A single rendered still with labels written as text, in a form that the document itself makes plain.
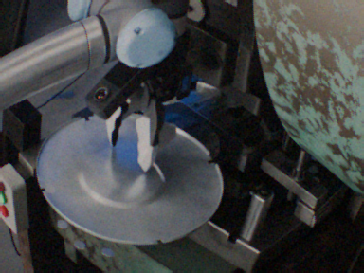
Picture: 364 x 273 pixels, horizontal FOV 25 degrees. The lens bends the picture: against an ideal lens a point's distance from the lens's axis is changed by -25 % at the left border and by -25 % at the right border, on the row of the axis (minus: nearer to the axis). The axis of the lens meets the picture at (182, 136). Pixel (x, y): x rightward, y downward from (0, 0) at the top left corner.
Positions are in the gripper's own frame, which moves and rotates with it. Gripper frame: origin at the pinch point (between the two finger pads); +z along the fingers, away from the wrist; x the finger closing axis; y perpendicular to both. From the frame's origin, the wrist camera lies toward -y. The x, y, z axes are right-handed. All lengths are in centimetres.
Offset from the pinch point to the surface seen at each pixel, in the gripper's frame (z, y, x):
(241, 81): -10.0, 14.8, -6.2
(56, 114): 80, 72, 100
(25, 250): 41.1, -6.9, 24.5
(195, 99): 2.4, 20.6, 6.0
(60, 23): 79, 111, 152
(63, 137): 1.9, -4.4, 10.4
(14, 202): 21.0, -11.2, 20.6
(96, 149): 1.9, -1.5, 5.0
